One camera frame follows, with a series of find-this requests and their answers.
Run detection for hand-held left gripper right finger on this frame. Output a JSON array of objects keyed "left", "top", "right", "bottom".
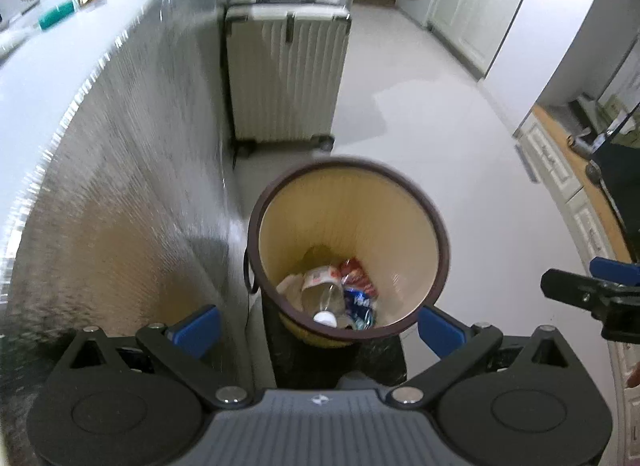
[{"left": 385, "top": 305, "right": 586, "bottom": 409}]

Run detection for clear plastic bottle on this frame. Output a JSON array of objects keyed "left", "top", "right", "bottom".
[{"left": 300, "top": 266, "right": 348, "bottom": 329}]

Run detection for black bag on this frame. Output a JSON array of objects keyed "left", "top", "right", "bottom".
[{"left": 585, "top": 96, "right": 640, "bottom": 247}]

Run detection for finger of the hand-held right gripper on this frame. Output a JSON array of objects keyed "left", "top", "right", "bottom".
[
  {"left": 590, "top": 257, "right": 640, "bottom": 287},
  {"left": 541, "top": 269, "right": 640, "bottom": 317}
]

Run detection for crushed blue can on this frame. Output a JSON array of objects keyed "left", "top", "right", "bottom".
[{"left": 342, "top": 288, "right": 377, "bottom": 331}]

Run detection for dark red carton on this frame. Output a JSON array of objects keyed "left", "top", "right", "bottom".
[{"left": 339, "top": 258, "right": 378, "bottom": 297}]

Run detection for white kitchen base cabinets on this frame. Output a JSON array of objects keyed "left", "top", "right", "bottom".
[{"left": 430, "top": 0, "right": 533, "bottom": 79}]

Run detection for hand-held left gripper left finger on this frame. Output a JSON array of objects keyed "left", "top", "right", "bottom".
[{"left": 52, "top": 303, "right": 253, "bottom": 408}]

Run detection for green tube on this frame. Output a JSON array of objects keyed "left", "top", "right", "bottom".
[{"left": 39, "top": 2, "right": 76, "bottom": 30}]

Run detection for yellow bin with brown rim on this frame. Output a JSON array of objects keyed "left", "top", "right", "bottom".
[{"left": 243, "top": 157, "right": 451, "bottom": 349}]

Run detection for white ribbed suitcase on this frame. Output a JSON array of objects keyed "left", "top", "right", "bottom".
[{"left": 223, "top": 0, "right": 352, "bottom": 154}]

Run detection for white bench drawers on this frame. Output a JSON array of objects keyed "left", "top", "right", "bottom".
[{"left": 515, "top": 106, "right": 640, "bottom": 297}]

